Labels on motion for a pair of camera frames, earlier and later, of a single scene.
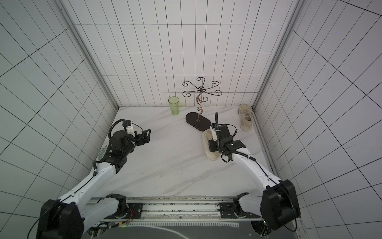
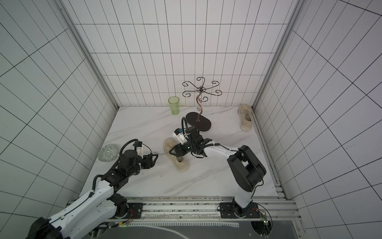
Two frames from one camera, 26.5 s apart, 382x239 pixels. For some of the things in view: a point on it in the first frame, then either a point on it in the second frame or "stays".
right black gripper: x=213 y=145 → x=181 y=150
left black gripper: x=146 y=138 → x=148 y=161
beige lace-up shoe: x=206 y=136 → x=169 y=143
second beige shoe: x=245 y=112 stays
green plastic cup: x=174 y=102 stays
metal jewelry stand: x=195 y=120 stays
